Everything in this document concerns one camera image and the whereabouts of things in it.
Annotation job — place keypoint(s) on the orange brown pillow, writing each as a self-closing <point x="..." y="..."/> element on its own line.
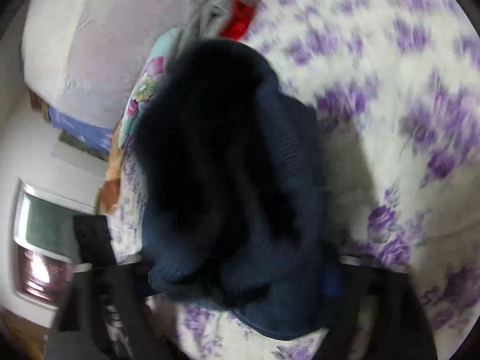
<point x="108" y="195"/>

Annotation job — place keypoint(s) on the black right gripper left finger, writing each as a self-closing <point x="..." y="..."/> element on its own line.
<point x="103" y="314"/>

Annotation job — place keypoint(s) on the white lace curtain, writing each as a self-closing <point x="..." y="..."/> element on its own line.
<point x="83" y="57"/>

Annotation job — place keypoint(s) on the blue picture on wall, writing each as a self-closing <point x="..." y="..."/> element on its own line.
<point x="90" y="139"/>

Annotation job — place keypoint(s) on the folded grey garment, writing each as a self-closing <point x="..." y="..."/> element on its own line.
<point x="208" y="18"/>

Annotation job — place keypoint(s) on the folded red blue garment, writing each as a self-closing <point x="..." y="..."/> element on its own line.
<point x="239" y="21"/>

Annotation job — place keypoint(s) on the purple floral bed quilt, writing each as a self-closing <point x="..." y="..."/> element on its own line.
<point x="395" y="84"/>

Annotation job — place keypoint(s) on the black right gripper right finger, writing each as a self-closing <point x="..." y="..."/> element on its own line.
<point x="351" y="286"/>

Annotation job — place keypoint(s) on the white framed window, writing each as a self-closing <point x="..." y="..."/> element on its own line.
<point x="42" y="255"/>

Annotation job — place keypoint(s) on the blue denim jeans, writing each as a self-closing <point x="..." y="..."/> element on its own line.
<point x="235" y="218"/>

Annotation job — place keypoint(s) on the folded floral blanket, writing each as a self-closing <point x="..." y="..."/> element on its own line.
<point x="148" y="85"/>

